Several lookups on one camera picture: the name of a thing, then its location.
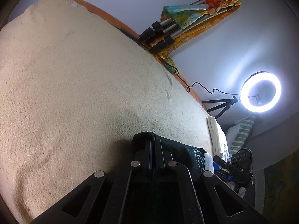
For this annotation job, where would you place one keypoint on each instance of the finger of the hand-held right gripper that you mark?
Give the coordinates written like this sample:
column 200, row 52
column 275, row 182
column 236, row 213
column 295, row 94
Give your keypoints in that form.
column 226, row 176
column 222, row 162

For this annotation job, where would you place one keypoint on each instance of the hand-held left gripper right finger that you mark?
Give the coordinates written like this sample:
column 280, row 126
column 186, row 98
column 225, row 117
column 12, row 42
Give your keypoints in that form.
column 161, row 158

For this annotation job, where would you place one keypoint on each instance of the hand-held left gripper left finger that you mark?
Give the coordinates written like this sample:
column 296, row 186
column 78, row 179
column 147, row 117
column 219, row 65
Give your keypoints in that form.
column 147, row 154

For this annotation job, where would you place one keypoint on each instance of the printed green white t-shirt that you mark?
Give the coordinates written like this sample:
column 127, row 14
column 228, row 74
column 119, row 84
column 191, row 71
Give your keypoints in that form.
column 186, row 156

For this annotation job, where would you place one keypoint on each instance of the folded white garment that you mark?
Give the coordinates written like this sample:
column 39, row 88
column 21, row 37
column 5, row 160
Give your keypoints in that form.
column 217, row 133

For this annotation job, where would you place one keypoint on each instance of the green striped white blanket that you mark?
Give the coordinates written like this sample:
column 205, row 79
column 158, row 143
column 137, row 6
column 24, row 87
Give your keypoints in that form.
column 240, row 137

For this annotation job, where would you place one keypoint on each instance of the small black tripod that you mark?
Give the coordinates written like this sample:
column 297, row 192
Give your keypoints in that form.
column 224, row 102

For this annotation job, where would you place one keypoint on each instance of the black gooseneck phone holder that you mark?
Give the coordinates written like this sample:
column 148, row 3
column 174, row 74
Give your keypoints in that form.
column 258, row 96

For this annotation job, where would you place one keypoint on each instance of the beige blanket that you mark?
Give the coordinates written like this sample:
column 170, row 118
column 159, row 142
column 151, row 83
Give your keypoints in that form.
column 70, row 86

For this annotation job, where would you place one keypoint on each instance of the folded silver tripod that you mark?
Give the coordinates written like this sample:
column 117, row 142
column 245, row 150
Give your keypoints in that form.
column 168, row 28

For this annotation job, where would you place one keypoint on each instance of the orange patterned cloth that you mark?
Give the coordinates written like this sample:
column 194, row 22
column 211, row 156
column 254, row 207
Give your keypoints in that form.
column 193, row 35

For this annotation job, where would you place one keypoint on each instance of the colourful cloth doll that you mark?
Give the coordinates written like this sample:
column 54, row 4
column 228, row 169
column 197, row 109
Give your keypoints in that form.
column 177, row 14

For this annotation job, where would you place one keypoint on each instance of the orange wooden bed frame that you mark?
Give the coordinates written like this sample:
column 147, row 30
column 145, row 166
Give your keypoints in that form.
column 102, row 11

